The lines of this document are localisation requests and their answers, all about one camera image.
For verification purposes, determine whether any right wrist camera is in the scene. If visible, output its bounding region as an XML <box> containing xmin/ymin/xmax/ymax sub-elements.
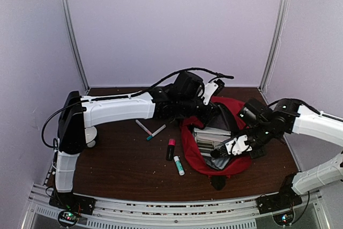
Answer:
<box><xmin>210</xmin><ymin>135</ymin><xmax>251</xmax><ymax>158</ymax></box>

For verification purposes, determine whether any grey pencil case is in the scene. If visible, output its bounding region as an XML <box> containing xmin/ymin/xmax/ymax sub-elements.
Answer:
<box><xmin>209</xmin><ymin>156</ymin><xmax>232</xmax><ymax>171</ymax></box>

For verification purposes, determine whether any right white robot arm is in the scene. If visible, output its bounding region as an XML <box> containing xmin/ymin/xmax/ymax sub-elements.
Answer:
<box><xmin>237</xmin><ymin>98</ymin><xmax>342</xmax><ymax>209</ymax></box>

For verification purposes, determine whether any right aluminium frame post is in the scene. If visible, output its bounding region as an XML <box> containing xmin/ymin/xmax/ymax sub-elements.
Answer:
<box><xmin>259</xmin><ymin>0</ymin><xmax>289</xmax><ymax>93</ymax></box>

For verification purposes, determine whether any red backpack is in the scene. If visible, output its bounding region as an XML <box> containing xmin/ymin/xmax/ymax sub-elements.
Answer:
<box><xmin>179</xmin><ymin>97</ymin><xmax>258</xmax><ymax>191</ymax></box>

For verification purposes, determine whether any white and black bowl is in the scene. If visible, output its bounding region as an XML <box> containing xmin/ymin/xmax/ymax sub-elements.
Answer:
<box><xmin>85</xmin><ymin>127</ymin><xmax>98</xmax><ymax>148</ymax></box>

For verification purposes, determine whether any left aluminium frame post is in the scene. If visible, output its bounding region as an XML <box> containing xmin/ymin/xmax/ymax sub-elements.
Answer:
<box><xmin>61</xmin><ymin>0</ymin><xmax>90</xmax><ymax>92</ymax></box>

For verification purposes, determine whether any front aluminium rail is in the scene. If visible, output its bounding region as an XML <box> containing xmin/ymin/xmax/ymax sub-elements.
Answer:
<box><xmin>23</xmin><ymin>180</ymin><xmax>330</xmax><ymax>229</ymax></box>

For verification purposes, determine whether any aluminium frame post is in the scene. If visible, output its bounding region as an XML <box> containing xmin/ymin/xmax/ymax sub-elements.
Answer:
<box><xmin>259</xmin><ymin>0</ymin><xmax>289</xmax><ymax>93</ymax></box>
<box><xmin>61</xmin><ymin>0</ymin><xmax>90</xmax><ymax>92</ymax></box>

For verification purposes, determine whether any white glue stick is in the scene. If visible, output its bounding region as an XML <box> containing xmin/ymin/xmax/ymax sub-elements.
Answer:
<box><xmin>173</xmin><ymin>156</ymin><xmax>185</xmax><ymax>176</ymax></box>

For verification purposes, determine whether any grey ianra magazine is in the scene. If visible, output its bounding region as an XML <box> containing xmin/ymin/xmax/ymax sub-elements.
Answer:
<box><xmin>192</xmin><ymin>127</ymin><xmax>232</xmax><ymax>157</ymax></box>

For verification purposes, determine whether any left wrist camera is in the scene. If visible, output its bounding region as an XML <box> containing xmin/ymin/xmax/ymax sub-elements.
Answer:
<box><xmin>201</xmin><ymin>79</ymin><xmax>225</xmax><ymax>106</ymax></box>

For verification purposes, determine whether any pink black highlighter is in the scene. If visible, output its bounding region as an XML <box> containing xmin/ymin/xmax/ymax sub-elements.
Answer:
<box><xmin>166</xmin><ymin>139</ymin><xmax>176</xmax><ymax>161</ymax></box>

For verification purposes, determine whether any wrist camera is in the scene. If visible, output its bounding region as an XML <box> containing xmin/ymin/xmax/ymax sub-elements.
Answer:
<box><xmin>201</xmin><ymin>79</ymin><xmax>225</xmax><ymax>106</ymax></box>
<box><xmin>210</xmin><ymin>135</ymin><xmax>251</xmax><ymax>158</ymax></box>

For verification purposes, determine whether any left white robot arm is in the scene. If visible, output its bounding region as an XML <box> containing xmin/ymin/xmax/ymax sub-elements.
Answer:
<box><xmin>46</xmin><ymin>68</ymin><xmax>238</xmax><ymax>210</ymax></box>

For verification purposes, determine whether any white pink marker pen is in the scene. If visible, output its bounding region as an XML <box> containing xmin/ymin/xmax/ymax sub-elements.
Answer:
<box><xmin>135</xmin><ymin>120</ymin><xmax>152</xmax><ymax>135</ymax></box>

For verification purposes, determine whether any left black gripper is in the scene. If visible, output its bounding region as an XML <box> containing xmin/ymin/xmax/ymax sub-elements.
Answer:
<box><xmin>178</xmin><ymin>97</ymin><xmax>221</xmax><ymax>124</ymax></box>

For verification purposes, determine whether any white teal marker pen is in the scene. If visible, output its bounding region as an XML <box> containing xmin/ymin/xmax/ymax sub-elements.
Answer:
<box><xmin>146</xmin><ymin>124</ymin><xmax>166</xmax><ymax>141</ymax></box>

